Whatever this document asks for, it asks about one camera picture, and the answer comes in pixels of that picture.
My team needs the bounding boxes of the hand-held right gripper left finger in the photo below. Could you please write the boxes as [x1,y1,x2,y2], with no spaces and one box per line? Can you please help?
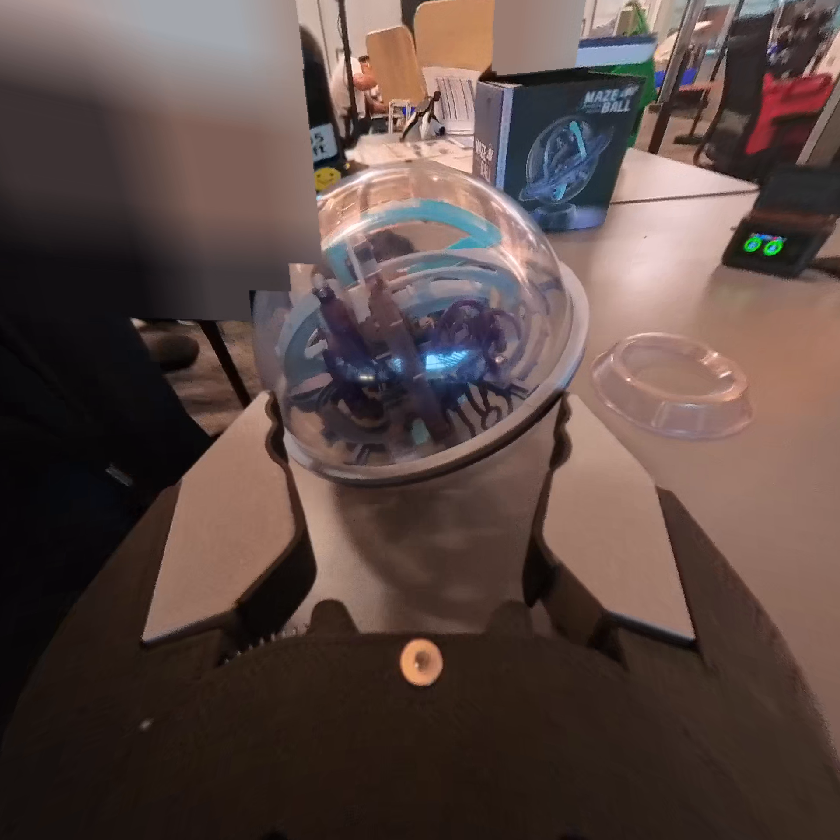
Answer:
[141,390,316,651]

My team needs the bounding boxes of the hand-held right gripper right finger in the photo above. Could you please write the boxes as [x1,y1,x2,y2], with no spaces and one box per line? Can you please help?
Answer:
[524,394,697,649]

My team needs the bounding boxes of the clear plastic ring stand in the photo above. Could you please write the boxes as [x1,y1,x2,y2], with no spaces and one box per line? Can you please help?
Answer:
[591,332,754,441]

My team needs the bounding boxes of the clear plastic maze ball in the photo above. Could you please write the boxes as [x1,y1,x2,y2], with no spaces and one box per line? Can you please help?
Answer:
[252,161,590,488]

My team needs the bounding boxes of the dark maze ball box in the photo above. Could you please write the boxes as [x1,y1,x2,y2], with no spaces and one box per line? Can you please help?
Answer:
[474,66,648,232]

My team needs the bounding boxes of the wooden chair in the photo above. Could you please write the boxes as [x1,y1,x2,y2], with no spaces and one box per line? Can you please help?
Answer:
[365,26,427,106]
[413,0,494,73]

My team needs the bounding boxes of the black table leg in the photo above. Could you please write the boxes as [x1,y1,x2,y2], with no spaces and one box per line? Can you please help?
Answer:
[197,320,253,409]

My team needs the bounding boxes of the person's dark shoe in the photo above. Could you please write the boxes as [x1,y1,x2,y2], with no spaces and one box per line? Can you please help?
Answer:
[139,333,200,374]

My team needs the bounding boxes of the black device green lights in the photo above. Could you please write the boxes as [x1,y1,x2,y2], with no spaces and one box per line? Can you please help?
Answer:
[722,164,840,280]

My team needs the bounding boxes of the red jacket on chair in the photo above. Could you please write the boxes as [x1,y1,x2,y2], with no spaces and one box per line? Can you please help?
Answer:
[742,71,836,158]

